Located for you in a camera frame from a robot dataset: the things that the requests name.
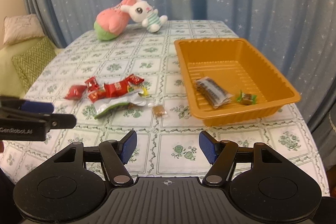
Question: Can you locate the silver green snack packet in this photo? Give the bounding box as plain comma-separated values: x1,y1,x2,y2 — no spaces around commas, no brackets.
93,93,147,119

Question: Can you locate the small brown clear candy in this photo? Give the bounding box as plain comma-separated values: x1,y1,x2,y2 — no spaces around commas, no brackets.
152,105,167,117

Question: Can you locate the red orange candy packet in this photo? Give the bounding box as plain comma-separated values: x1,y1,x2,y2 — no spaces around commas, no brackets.
88,89,106,103

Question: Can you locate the dark striped snack packet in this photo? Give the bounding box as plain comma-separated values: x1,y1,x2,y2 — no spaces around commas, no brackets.
194,77,233,109

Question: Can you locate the red snack packet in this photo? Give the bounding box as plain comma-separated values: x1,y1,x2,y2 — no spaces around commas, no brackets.
104,74,144,98

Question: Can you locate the green candy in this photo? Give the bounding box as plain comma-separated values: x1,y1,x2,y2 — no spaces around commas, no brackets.
236,90,257,105

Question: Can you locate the small red candy packet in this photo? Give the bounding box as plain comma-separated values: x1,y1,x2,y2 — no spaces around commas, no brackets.
84,76,100,92

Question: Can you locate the yellow candy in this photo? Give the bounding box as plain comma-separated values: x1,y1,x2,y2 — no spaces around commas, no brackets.
127,85,149,97

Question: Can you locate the green zigzag cushion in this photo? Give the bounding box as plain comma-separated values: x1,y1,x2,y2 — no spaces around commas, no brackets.
11,37,56,92

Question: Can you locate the green patterned tablecloth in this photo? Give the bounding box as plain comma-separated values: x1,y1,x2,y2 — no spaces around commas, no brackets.
1,20,329,195

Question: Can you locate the orange plastic tray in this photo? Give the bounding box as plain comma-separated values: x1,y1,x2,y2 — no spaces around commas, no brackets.
174,38,301,126

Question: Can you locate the beige embroidered pillow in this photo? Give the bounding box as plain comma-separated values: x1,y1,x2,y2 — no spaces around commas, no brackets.
3,14,45,46

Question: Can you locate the pink green plush toy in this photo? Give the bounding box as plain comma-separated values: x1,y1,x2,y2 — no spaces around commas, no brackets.
93,0,136,41

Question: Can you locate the white rabbit plush toy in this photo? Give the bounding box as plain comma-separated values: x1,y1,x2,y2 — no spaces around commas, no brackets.
120,0,168,33

